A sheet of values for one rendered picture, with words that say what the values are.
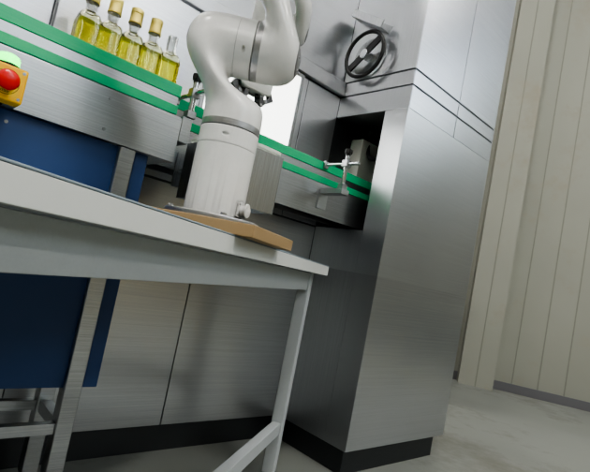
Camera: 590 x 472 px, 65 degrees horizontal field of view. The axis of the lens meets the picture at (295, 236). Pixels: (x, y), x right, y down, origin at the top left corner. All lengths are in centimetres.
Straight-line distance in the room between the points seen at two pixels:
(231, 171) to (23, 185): 53
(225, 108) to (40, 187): 55
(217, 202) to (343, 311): 106
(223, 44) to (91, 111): 39
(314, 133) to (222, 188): 117
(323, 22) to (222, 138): 132
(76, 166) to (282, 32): 57
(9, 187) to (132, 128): 83
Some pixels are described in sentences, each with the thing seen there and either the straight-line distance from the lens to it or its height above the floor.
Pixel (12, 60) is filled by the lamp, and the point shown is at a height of 101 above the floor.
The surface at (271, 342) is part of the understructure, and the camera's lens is 196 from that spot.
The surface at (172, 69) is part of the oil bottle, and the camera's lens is 148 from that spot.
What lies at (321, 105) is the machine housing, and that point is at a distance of 208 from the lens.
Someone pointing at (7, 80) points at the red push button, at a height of 96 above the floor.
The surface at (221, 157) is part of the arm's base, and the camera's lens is 92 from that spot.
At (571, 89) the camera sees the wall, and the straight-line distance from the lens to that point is 545.
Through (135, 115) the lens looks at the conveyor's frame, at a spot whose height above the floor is 101.
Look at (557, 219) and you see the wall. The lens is 507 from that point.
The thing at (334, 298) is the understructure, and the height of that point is 63.
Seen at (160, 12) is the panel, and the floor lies 142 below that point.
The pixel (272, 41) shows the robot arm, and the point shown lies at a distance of 99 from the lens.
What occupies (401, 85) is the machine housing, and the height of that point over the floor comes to 151.
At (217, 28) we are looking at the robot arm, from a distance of 100.
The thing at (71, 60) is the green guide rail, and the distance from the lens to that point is 125.
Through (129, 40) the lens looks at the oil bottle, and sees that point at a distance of 144.
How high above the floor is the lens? 71
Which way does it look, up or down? 4 degrees up
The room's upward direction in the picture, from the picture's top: 11 degrees clockwise
